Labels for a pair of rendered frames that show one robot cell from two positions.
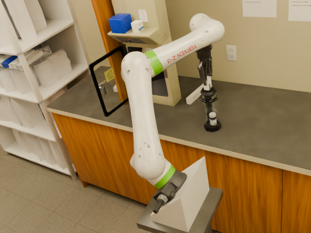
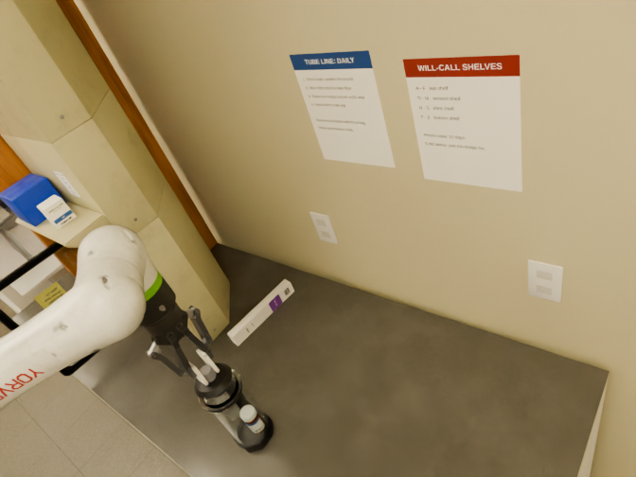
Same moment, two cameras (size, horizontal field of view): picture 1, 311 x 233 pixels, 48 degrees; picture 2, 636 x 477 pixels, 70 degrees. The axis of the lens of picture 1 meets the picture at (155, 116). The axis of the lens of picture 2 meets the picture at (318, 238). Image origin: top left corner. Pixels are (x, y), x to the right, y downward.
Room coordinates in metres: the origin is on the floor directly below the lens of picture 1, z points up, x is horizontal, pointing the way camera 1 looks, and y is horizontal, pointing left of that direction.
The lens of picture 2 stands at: (1.09, -0.79, 2.01)
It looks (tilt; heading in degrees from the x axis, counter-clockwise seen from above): 38 degrees down; 11
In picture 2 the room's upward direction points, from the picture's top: 22 degrees counter-clockwise
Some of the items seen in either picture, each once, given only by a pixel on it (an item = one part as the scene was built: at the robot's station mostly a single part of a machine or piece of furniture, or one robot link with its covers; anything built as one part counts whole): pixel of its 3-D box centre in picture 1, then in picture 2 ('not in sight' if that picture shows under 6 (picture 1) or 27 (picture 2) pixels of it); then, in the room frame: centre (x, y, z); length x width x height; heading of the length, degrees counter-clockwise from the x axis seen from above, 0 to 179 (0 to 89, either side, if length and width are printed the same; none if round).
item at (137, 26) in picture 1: (137, 26); (56, 211); (2.04, -0.02, 1.54); 0.05 x 0.05 x 0.06; 47
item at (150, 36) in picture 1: (134, 38); (68, 231); (2.07, 0.02, 1.46); 0.32 x 0.12 x 0.10; 51
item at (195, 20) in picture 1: (201, 27); (117, 265); (1.69, -0.33, 1.58); 0.13 x 0.11 x 0.14; 15
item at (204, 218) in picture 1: (181, 208); not in sight; (1.15, -0.02, 0.92); 0.32 x 0.32 x 0.04; 56
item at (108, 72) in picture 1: (113, 81); (69, 307); (2.10, 0.22, 1.19); 0.30 x 0.01 x 0.40; 134
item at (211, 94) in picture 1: (208, 89); (211, 378); (1.69, -0.33, 1.21); 0.09 x 0.09 x 0.07
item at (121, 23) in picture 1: (121, 23); (33, 199); (2.12, 0.08, 1.56); 0.10 x 0.10 x 0.09; 51
